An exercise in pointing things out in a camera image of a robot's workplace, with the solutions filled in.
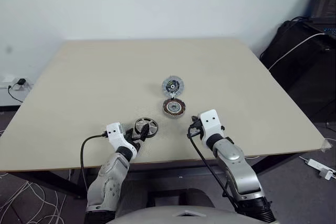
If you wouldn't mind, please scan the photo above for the white cable on bag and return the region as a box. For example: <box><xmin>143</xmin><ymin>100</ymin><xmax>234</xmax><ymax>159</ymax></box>
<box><xmin>267</xmin><ymin>33</ymin><xmax>327</xmax><ymax>72</ymax></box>

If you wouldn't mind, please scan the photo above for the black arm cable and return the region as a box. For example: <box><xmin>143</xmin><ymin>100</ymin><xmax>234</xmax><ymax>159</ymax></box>
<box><xmin>186</xmin><ymin>126</ymin><xmax>240</xmax><ymax>210</ymax></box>
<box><xmin>79</xmin><ymin>134</ymin><xmax>108</xmax><ymax>194</ymax></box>

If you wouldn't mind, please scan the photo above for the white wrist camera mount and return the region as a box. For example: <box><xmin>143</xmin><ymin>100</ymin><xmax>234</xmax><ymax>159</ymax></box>
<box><xmin>197</xmin><ymin>109</ymin><xmax>225</xmax><ymax>144</ymax></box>
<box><xmin>106</xmin><ymin>122</ymin><xmax>138</xmax><ymax>158</ymax></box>

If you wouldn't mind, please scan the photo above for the black power cord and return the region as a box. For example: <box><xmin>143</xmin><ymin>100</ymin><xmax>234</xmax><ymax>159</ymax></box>
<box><xmin>7</xmin><ymin>84</ymin><xmax>25</xmax><ymax>103</ymax></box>

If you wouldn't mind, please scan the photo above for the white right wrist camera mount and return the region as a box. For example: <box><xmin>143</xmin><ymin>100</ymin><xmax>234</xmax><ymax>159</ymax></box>
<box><xmin>197</xmin><ymin>109</ymin><xmax>225</xmax><ymax>144</ymax></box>

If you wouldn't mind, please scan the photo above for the grey robot torso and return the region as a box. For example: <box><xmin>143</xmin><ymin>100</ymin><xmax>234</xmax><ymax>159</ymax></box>
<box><xmin>106</xmin><ymin>202</ymin><xmax>238</xmax><ymax>224</ymax></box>

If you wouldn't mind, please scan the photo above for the clear tape piece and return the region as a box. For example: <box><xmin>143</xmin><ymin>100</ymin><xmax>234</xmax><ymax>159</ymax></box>
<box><xmin>320</xmin><ymin>138</ymin><xmax>333</xmax><ymax>153</ymax></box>

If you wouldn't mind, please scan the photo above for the motor housing with copper windings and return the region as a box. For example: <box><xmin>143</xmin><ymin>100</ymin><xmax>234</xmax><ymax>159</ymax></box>
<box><xmin>160</xmin><ymin>98</ymin><xmax>187</xmax><ymax>121</ymax></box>

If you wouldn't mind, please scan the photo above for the white wall power strip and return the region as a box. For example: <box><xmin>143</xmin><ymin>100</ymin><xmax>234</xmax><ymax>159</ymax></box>
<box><xmin>0</xmin><ymin>77</ymin><xmax>34</xmax><ymax>91</ymax></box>

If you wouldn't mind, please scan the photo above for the white floor cable tangle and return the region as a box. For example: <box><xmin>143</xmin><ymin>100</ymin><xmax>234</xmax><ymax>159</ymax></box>
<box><xmin>0</xmin><ymin>172</ymin><xmax>68</xmax><ymax>224</ymax></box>

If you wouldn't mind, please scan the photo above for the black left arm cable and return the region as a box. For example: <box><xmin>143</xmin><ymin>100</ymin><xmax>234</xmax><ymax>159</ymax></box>
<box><xmin>79</xmin><ymin>134</ymin><xmax>108</xmax><ymax>194</ymax></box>

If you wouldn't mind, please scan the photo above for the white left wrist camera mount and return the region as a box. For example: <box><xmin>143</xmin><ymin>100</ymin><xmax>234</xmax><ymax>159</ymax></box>
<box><xmin>106</xmin><ymin>122</ymin><xmax>138</xmax><ymax>158</ymax></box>

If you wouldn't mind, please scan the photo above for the white floor power strip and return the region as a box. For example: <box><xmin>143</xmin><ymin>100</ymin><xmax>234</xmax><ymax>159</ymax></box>
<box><xmin>298</xmin><ymin>155</ymin><xmax>336</xmax><ymax>181</ymax></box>

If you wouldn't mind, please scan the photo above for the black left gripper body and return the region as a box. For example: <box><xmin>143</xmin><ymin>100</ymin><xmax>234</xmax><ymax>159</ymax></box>
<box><xmin>123</xmin><ymin>127</ymin><xmax>144</xmax><ymax>145</ymax></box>

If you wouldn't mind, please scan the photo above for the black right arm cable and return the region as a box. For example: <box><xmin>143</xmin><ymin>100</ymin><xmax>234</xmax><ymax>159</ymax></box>
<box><xmin>186</xmin><ymin>126</ymin><xmax>240</xmax><ymax>210</ymax></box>

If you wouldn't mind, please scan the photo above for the black bag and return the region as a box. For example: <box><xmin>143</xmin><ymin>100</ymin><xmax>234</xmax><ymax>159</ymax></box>
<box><xmin>259</xmin><ymin>19</ymin><xmax>336</xmax><ymax>124</ymax></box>

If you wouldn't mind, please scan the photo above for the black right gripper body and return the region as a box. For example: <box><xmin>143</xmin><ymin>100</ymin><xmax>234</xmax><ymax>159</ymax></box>
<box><xmin>187</xmin><ymin>114</ymin><xmax>205</xmax><ymax>139</ymax></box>

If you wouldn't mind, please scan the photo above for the round motor lid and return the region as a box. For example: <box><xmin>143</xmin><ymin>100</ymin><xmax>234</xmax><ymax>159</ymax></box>
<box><xmin>161</xmin><ymin>74</ymin><xmax>185</xmax><ymax>97</ymax></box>

